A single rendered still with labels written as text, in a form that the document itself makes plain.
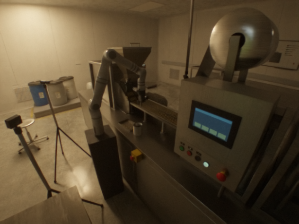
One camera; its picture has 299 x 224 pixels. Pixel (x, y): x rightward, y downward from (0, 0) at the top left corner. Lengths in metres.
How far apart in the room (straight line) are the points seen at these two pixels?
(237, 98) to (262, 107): 0.08
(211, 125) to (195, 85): 0.17
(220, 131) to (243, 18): 0.51
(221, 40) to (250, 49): 0.15
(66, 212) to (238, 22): 1.32
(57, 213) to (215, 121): 0.96
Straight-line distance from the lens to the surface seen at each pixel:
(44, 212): 1.08
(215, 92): 0.54
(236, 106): 0.52
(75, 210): 1.01
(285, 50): 4.54
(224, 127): 0.56
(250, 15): 0.80
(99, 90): 1.14
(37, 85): 4.36
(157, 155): 1.05
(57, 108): 4.16
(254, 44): 0.77
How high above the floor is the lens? 1.52
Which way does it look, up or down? 26 degrees down
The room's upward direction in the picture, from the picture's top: straight up
